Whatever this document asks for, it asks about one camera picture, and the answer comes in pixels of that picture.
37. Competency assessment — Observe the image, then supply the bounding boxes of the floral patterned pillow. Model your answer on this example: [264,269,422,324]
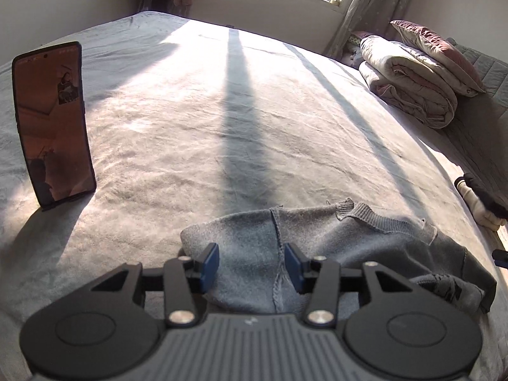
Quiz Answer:
[343,31,374,68]

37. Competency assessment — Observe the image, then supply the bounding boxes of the black smartphone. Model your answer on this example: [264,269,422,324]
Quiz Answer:
[12,41,97,211]

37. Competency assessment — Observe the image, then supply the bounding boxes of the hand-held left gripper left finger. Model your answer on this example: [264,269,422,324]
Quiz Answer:
[89,243,221,328]

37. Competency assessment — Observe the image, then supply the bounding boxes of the mauve pillow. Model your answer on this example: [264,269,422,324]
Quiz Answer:
[390,20,485,98]

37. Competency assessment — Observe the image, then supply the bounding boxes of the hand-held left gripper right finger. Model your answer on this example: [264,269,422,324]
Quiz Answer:
[284,242,411,328]

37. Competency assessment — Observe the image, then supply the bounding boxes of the grey quilted headboard cushion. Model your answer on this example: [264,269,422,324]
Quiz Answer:
[444,37,508,207]

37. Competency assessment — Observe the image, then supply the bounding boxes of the folded beige quilt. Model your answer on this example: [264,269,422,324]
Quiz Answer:
[358,34,457,130]

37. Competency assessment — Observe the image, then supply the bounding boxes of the black and white object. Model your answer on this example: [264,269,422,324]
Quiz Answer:
[454,172,508,231]

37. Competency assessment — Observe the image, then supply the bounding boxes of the beige patterned curtain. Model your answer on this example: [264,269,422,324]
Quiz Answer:
[323,0,417,60]

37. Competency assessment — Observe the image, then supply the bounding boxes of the grey knit sweater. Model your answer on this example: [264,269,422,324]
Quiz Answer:
[179,198,498,315]

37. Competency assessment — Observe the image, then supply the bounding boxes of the grey bed sheet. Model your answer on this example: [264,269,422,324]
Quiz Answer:
[0,11,508,381]

